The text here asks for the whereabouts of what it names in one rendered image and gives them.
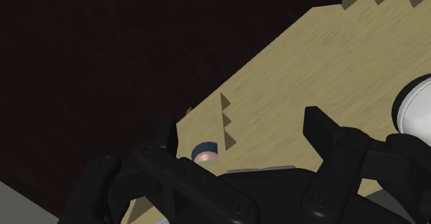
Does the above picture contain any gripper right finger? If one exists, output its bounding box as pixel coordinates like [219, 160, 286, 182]
[301, 106, 431, 224]

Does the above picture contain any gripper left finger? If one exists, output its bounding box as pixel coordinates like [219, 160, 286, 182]
[57, 115, 262, 224]

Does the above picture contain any small figure with blue cap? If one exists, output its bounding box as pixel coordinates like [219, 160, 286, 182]
[191, 141, 220, 167]

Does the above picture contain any light wooden table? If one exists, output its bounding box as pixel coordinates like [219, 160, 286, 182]
[121, 0, 431, 224]

